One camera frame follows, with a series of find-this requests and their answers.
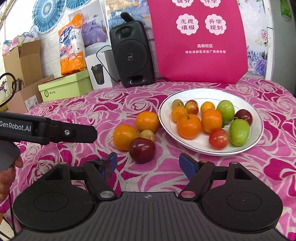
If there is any green shoe box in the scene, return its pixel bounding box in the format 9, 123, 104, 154
38, 70, 93, 102

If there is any white cup box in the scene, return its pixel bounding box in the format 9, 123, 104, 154
85, 50, 120, 90

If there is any person's left hand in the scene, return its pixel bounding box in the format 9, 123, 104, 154
0, 156, 23, 201

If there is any green fruit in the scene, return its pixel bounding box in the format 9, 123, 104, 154
216, 100, 235, 124

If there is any large green mango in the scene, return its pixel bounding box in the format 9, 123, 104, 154
229, 119, 250, 147

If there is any black speaker cable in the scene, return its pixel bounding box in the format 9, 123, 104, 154
95, 45, 121, 83

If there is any magenta tote bag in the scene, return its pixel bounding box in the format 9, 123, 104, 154
148, 0, 248, 84

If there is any small orange front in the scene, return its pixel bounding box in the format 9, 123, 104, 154
171, 106, 188, 123

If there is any dark purple plum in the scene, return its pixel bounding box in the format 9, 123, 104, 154
129, 138, 156, 164

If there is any bedding poster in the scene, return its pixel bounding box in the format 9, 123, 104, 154
69, 1, 109, 56

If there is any black speaker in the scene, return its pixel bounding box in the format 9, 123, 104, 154
109, 12, 155, 87

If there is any large orange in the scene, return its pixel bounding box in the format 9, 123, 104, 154
112, 124, 139, 151

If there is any small yellow orange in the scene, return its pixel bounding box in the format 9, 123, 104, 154
200, 101, 216, 113

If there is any blue paper fan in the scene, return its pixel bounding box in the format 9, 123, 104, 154
32, 0, 66, 33

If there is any red apple front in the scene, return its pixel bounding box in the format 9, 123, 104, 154
209, 128, 229, 150

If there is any red yellow apple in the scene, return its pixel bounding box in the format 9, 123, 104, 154
185, 100, 199, 115

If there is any orange white tissue pack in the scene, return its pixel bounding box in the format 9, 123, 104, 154
58, 13, 86, 76

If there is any pink rose tablecloth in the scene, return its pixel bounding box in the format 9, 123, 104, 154
1, 78, 295, 240

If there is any white round plate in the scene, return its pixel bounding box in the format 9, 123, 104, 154
158, 88, 264, 156

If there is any brown cardboard box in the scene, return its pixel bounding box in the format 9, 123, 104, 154
4, 40, 54, 113

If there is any central tangerine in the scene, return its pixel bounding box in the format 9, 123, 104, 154
177, 114, 202, 139

